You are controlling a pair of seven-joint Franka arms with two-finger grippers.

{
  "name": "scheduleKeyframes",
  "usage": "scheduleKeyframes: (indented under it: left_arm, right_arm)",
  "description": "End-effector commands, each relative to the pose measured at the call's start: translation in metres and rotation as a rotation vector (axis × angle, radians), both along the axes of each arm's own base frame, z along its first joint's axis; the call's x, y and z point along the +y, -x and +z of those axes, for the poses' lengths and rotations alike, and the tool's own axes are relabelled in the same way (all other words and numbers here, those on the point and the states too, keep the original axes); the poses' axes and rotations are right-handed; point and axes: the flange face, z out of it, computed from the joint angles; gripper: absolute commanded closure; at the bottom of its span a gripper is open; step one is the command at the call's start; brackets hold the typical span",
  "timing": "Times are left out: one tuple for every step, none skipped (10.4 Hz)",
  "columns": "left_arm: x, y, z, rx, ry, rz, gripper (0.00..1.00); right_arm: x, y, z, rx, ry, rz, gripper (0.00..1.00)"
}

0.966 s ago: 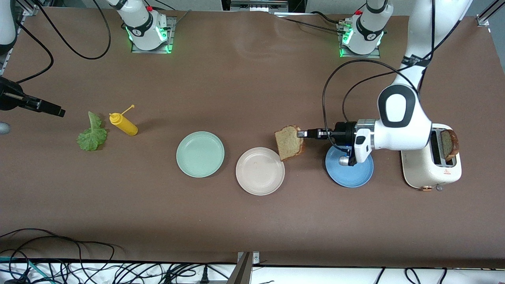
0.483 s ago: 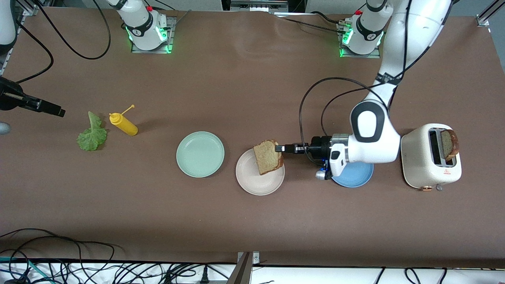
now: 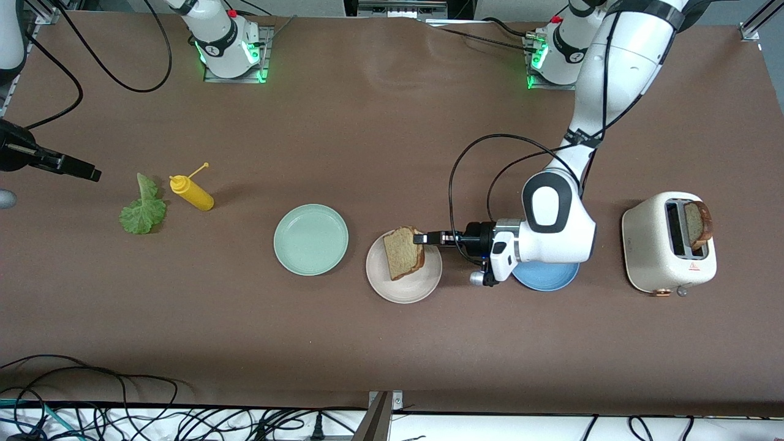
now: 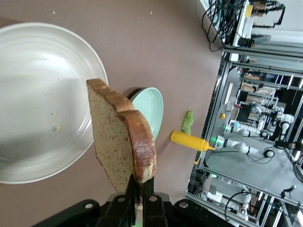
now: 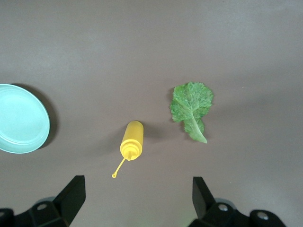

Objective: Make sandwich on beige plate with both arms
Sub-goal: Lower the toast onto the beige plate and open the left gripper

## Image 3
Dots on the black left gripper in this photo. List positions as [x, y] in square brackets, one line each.
[476, 237]

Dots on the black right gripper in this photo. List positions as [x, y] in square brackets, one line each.
[17, 154]

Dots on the brown bread slice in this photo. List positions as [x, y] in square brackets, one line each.
[698, 223]
[401, 254]

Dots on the green lettuce leaf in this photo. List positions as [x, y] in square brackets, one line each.
[144, 214]

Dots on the beige plate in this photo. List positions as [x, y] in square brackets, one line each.
[404, 292]

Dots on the blue plate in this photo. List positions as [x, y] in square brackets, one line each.
[548, 278]

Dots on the mint green plate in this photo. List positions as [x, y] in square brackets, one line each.
[310, 240]

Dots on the yellow mustard squeeze bottle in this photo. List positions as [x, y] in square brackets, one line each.
[196, 197]

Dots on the white two-slot toaster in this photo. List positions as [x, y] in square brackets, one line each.
[643, 245]

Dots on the black power plug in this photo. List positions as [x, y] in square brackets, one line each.
[316, 429]

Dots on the grey metal fixture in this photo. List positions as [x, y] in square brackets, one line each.
[401, 8]

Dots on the aluminium table edge rail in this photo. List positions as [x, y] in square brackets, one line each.
[9, 92]

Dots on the aluminium frame profile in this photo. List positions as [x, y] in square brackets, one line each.
[752, 27]
[48, 12]

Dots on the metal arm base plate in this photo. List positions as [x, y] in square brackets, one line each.
[267, 55]
[551, 86]

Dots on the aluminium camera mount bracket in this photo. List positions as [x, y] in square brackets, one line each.
[376, 422]

